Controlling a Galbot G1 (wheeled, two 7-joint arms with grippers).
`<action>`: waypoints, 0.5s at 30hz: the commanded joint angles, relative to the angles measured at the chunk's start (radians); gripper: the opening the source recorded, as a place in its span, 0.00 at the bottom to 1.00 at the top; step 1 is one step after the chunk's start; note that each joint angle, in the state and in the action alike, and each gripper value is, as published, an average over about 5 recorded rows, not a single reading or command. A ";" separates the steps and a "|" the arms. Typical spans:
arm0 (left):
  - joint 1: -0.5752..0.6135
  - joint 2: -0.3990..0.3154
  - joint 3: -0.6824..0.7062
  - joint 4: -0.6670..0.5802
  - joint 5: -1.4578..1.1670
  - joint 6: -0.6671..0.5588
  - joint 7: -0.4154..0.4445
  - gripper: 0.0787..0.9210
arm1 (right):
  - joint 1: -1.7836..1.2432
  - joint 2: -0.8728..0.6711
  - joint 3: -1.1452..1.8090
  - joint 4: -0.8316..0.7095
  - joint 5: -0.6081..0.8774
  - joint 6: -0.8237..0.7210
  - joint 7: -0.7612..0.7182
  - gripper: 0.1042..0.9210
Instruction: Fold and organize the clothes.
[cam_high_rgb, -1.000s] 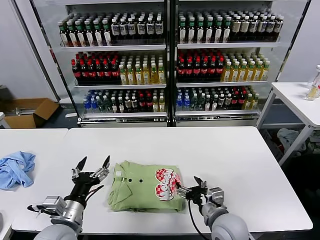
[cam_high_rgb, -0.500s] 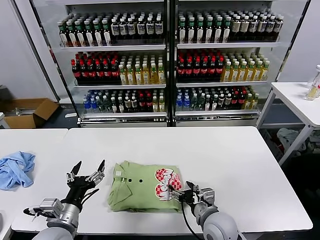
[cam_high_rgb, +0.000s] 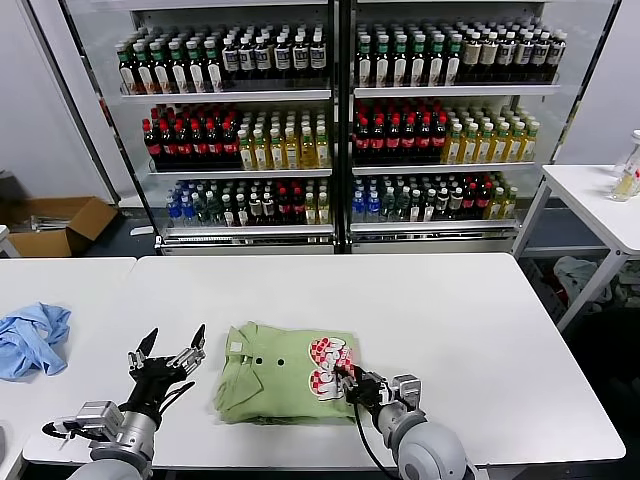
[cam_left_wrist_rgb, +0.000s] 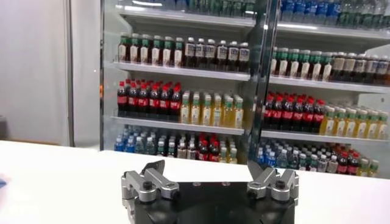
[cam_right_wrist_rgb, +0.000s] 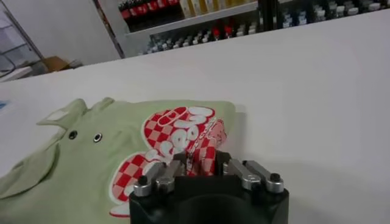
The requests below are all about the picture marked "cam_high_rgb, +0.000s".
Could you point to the white glass-door drinks cabinet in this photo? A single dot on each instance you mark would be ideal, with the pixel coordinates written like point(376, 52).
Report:
point(430, 244)
point(225, 246)

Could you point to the small white-label tea bottle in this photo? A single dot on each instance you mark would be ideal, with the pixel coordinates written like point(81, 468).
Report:
point(429, 206)
point(242, 211)
point(415, 207)
point(229, 211)

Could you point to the small dark-label tea bottle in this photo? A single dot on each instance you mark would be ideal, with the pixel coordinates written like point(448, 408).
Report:
point(256, 205)
point(442, 201)
point(269, 205)
point(456, 200)

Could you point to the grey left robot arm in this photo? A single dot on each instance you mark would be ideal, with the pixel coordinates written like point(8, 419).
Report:
point(125, 440)

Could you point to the silver metal rods bundle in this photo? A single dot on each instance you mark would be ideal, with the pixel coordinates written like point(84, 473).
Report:
point(47, 222)

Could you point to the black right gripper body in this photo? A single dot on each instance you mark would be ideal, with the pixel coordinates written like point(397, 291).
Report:
point(367, 392)

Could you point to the white paper scrap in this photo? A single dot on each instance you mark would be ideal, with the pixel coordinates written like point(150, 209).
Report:
point(141, 230)

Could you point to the clear bottle white cap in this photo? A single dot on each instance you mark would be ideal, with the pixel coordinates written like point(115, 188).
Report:
point(636, 142)

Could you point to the green-capped white-label tea bottle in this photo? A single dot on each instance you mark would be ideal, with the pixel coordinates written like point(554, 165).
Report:
point(179, 68)
point(365, 62)
point(382, 62)
point(214, 67)
point(196, 67)
point(127, 70)
point(436, 62)
point(161, 68)
point(418, 62)
point(453, 62)
point(400, 62)
point(144, 69)

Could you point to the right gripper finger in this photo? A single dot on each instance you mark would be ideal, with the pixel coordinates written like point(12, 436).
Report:
point(360, 374)
point(346, 385)

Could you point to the glass jar yellowish contents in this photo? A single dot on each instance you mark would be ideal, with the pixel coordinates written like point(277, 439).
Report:
point(624, 187)

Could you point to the dark blurry bag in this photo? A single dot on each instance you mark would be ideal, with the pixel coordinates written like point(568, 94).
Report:
point(12, 192)

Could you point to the small blue water bottle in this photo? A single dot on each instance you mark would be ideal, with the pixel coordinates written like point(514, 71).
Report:
point(186, 211)
point(173, 211)
point(372, 209)
point(358, 209)

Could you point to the light green polo shirt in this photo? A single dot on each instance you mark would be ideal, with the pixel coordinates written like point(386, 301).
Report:
point(270, 385)

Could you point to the small white side table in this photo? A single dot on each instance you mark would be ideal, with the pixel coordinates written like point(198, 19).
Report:
point(585, 195)

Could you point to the open brown cardboard box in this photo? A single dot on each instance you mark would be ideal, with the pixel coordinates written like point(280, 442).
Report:
point(45, 245)

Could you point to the white cabinet shelf board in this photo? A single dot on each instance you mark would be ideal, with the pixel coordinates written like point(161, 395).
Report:
point(430, 225)
point(440, 168)
point(250, 229)
point(450, 91)
point(240, 173)
point(225, 96)

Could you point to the grey rounded object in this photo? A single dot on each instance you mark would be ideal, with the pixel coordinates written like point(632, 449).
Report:
point(2, 445)

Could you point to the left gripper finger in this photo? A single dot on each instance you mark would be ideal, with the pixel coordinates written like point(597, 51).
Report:
point(137, 361)
point(187, 357)

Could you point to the white stool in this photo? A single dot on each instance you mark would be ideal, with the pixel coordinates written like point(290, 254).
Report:
point(7, 245)

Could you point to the white crumpled garment pile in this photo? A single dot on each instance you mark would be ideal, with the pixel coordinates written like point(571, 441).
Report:
point(580, 275)

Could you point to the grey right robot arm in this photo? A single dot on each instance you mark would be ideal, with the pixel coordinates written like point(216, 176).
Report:
point(430, 450)

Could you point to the small yellow tea bottle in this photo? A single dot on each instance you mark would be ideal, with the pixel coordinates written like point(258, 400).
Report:
point(323, 210)
point(510, 203)
point(497, 204)
point(311, 210)

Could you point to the small clear water bottle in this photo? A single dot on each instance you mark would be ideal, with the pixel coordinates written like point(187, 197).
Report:
point(200, 211)
point(402, 205)
point(388, 206)
point(214, 210)

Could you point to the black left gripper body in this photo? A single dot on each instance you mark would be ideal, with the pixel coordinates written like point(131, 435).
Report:
point(155, 380)

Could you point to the white-capped beige-label tea bottle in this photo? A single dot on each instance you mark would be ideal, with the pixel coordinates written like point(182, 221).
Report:
point(488, 58)
point(470, 59)

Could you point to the small red-capped cola bottle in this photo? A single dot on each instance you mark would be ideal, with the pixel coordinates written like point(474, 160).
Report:
point(470, 200)
point(298, 206)
point(284, 206)
point(484, 199)

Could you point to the crumpled light blue shirt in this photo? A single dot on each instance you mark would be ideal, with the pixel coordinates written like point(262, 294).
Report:
point(30, 345)

